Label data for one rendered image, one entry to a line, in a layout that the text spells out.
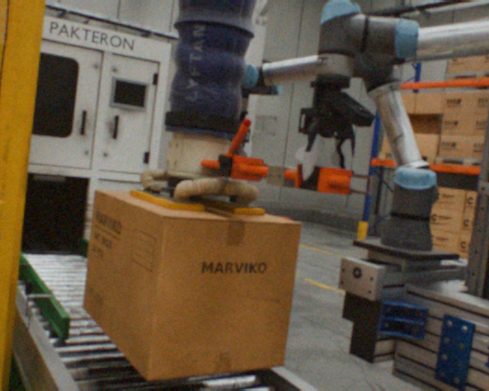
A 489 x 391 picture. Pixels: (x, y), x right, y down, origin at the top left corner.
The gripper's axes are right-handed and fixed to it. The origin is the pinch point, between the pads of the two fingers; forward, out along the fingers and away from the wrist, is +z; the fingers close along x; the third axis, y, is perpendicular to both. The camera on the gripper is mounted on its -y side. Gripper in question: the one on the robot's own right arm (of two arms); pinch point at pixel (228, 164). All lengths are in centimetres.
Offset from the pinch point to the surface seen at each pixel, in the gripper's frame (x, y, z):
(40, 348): -63, 10, 62
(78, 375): -53, 19, 68
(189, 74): -34, 35, -24
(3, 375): -70, -8, 77
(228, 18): -27, 41, -40
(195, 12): -35, 36, -41
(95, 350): -43, 0, 67
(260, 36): 133, -218, -108
